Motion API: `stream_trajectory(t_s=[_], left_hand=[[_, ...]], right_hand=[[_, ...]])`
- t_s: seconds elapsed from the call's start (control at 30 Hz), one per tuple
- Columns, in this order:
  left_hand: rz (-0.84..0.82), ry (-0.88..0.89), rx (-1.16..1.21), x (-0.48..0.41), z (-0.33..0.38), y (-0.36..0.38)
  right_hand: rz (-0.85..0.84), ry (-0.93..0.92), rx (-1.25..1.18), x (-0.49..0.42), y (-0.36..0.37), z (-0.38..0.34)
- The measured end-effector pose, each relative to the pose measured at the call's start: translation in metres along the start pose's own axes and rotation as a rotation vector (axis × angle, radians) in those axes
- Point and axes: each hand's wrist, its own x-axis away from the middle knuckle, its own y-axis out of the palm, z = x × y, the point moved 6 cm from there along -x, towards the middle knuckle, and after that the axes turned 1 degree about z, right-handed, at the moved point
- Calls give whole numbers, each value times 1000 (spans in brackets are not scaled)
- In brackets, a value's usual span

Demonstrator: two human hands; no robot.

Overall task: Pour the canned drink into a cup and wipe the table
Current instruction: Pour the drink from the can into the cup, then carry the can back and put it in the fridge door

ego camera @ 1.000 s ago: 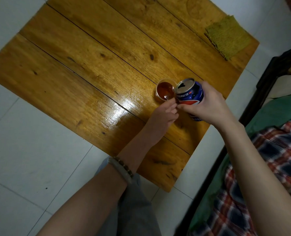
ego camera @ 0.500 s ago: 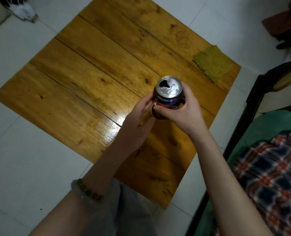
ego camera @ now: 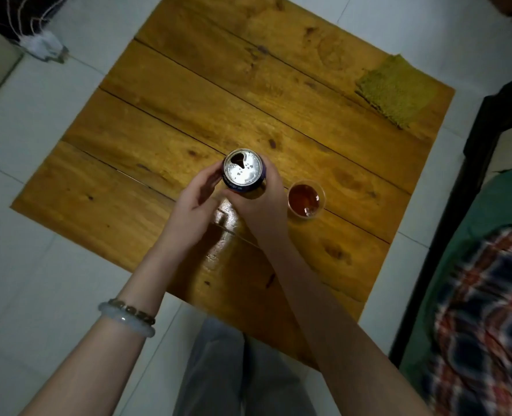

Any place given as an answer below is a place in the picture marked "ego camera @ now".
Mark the person's right hand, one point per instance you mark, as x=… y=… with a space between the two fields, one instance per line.
x=260 y=207

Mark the person's left hand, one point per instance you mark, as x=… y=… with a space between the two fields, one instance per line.
x=191 y=214

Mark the person's right fingers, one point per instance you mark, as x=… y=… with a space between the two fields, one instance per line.
x=274 y=177

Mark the person's left thumb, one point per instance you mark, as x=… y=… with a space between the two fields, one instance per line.
x=215 y=188

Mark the blue drink can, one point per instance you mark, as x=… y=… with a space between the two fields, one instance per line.
x=244 y=171

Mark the person's left forearm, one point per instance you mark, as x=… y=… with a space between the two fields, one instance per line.
x=109 y=337

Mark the person's right forearm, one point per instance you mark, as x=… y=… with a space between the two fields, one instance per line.
x=338 y=333

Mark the clear plastic cup with drink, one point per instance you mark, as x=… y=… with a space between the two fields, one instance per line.
x=306 y=200

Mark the wooden table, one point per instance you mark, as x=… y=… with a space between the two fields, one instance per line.
x=247 y=125

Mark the green cloth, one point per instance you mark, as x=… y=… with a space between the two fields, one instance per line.
x=396 y=90

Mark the white jade bangle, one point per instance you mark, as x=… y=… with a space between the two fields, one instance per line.
x=126 y=319

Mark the person's grey trousers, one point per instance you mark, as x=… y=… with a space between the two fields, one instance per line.
x=238 y=372

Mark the green bed sheet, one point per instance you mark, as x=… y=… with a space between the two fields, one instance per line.
x=464 y=238

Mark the dark cloth with white tassel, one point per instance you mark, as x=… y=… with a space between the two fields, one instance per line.
x=26 y=21

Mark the plaid cloth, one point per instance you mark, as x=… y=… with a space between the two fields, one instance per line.
x=485 y=324

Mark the dark wooden bed frame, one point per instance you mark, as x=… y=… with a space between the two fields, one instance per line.
x=459 y=203

